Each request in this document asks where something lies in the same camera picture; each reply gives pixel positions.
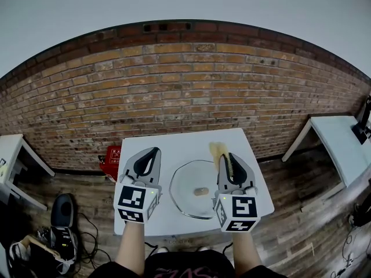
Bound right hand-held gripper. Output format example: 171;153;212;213
213;153;261;233

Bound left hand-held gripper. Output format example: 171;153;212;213
113;147;163;224

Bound yellow loofah scrubber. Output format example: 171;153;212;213
209;141;237;182

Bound glass pot lid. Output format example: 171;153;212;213
169;159;221;221

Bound person's left forearm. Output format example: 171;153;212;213
115;221;146;276

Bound person's right forearm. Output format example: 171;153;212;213
231;229;263;276

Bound red fire extinguisher box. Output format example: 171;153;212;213
99;145;122;182

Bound black floor device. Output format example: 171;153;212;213
50;193;79;261

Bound person's black shirt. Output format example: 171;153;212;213
86;249;288;278

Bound white side table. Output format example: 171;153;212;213
281;115;371;188
0;133;56;211

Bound black stand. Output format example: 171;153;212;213
351;94;371;145

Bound black and white bag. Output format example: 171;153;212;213
8;232;77;275

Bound black floor cables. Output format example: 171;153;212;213
75;212;112;275

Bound black equipment with cables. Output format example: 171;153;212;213
330;195;371;278

